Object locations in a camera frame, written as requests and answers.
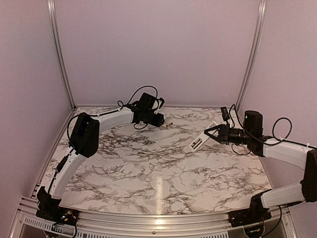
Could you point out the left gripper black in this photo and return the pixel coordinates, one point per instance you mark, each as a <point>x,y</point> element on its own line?
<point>157,122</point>

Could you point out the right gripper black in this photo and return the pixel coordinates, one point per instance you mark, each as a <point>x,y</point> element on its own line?
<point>224,133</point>

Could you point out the white remote control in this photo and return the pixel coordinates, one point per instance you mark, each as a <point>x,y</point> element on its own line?
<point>201,139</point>

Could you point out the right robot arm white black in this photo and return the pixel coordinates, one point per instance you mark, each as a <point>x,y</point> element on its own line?
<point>301,156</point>

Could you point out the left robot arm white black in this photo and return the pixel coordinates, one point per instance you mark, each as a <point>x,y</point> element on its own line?
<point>84,142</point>

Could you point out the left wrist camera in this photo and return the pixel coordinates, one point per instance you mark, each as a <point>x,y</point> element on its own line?
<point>158,103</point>

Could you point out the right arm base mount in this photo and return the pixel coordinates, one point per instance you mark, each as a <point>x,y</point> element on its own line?
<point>253,214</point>

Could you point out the right aluminium frame post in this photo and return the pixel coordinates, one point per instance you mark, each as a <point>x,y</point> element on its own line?
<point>253,53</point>

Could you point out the aluminium frame post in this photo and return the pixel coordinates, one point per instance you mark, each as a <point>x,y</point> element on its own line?
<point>58,49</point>
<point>253,53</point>

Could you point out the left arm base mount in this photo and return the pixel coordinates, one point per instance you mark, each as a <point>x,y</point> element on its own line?
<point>59,215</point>

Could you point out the left aluminium frame post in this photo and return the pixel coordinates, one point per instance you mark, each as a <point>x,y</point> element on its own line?
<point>58,49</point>

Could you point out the front aluminium rail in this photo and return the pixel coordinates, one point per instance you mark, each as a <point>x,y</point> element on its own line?
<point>93,224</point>

